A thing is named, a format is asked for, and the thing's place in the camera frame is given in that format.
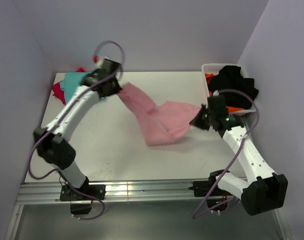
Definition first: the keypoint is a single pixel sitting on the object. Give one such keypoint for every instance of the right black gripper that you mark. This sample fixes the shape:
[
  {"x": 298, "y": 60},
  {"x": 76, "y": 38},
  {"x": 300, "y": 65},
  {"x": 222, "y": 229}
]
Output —
[{"x": 197, "y": 121}]

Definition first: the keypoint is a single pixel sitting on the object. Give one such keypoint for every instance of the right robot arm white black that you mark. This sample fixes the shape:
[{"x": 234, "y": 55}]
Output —
[{"x": 247, "y": 177}]

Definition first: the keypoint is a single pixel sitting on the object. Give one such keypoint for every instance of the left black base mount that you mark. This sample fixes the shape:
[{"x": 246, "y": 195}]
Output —
[{"x": 82, "y": 200}]

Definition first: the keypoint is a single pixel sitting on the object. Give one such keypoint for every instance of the folded red t shirt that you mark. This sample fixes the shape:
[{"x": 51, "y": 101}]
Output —
[{"x": 58, "y": 93}]

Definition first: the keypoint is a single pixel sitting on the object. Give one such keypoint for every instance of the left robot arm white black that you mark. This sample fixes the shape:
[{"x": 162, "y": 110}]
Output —
[{"x": 52, "y": 141}]

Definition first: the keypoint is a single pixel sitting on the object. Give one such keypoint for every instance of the aluminium rail frame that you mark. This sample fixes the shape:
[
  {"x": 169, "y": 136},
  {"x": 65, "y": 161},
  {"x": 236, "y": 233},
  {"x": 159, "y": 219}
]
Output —
[{"x": 118, "y": 160}]

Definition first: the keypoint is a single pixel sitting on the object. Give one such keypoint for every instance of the orange t shirt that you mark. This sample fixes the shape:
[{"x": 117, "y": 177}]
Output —
[{"x": 231, "y": 109}]

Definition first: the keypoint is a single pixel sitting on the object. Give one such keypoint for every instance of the folded teal t shirt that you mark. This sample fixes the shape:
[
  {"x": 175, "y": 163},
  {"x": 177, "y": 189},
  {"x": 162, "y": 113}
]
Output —
[{"x": 70, "y": 83}]

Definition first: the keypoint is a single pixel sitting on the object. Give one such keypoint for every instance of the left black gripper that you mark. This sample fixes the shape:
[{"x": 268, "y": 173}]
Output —
[{"x": 117, "y": 89}]

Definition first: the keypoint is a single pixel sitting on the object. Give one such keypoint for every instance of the white plastic basket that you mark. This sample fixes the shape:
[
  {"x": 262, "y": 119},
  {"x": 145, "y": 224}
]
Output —
[{"x": 209, "y": 70}]

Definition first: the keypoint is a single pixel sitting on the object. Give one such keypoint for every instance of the pink t shirt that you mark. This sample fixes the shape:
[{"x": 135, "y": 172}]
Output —
[{"x": 161, "y": 124}]

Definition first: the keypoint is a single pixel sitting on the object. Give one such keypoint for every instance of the black t shirt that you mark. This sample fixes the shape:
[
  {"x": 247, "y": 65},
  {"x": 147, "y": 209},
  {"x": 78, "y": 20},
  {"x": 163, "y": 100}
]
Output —
[{"x": 229, "y": 77}]

